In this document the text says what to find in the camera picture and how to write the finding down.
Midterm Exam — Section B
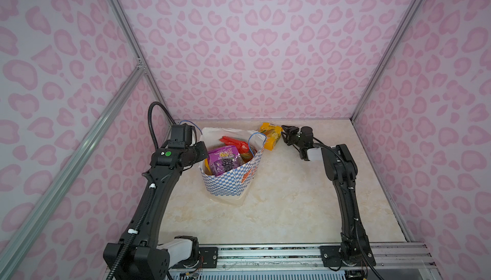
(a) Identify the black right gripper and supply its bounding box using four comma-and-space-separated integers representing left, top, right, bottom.
281, 126, 306, 149

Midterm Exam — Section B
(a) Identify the purple grape candy bag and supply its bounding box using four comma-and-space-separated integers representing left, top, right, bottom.
208, 146, 244, 176

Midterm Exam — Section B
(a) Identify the red fruit candy bag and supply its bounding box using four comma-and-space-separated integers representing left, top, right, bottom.
219, 136, 251, 154

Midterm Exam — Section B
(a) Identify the checkered paper bag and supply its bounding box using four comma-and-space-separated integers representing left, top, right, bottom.
198, 127, 267, 205

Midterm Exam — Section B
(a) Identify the yellow fruit candy bag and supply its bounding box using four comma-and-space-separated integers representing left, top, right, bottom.
203, 159, 213, 176

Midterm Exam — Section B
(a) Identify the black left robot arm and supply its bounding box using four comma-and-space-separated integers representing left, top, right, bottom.
103, 141, 208, 279

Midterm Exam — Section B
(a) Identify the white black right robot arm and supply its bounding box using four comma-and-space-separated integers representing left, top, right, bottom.
281, 125, 376, 267

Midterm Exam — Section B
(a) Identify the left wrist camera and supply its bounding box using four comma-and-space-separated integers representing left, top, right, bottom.
168, 123, 197, 149

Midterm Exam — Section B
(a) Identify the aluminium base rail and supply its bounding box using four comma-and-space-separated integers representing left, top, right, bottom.
103, 242, 434, 280

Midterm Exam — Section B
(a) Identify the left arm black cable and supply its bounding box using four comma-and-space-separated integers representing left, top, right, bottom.
105, 101, 177, 280

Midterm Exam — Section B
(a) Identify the aluminium frame post left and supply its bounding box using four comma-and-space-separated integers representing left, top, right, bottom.
107, 0, 166, 105

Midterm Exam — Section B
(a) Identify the aluminium frame post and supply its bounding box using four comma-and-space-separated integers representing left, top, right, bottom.
350, 0, 426, 125
107, 0, 166, 105

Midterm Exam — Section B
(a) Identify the aluminium diagonal frame bar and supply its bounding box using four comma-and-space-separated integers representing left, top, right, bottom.
1, 65, 147, 279

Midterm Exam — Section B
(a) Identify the aluminium frame post right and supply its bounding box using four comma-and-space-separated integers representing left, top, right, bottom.
350, 0, 426, 125

